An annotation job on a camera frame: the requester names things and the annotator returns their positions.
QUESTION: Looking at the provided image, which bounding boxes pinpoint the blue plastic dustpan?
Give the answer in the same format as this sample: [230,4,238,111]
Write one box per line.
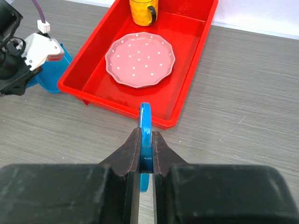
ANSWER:
[26,43,72,93]

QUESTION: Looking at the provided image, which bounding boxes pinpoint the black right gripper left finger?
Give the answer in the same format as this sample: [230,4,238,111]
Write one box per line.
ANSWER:
[0,128,142,224]

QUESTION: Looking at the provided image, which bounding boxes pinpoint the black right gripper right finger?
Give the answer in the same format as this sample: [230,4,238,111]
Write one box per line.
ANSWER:
[152,132,299,224]

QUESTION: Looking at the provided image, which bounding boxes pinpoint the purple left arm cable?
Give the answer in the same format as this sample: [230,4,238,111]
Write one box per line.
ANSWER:
[31,0,47,23]

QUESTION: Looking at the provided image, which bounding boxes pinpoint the yellow mug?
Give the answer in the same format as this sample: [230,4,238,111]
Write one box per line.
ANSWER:
[129,0,158,27]

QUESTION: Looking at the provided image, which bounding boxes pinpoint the red plastic tray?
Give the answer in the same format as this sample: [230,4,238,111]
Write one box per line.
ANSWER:
[58,0,218,129]

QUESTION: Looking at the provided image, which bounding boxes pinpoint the pink dotted plate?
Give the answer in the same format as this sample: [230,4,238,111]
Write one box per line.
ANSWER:
[105,32,176,88]

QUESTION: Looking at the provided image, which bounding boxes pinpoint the blue hand brush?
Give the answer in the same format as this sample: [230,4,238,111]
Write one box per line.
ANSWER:
[139,102,153,192]

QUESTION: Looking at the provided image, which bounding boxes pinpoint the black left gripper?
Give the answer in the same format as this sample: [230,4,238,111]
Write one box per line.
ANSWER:
[0,37,43,96]

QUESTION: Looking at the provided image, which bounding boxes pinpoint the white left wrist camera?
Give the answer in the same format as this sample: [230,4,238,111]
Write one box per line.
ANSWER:
[16,20,64,71]

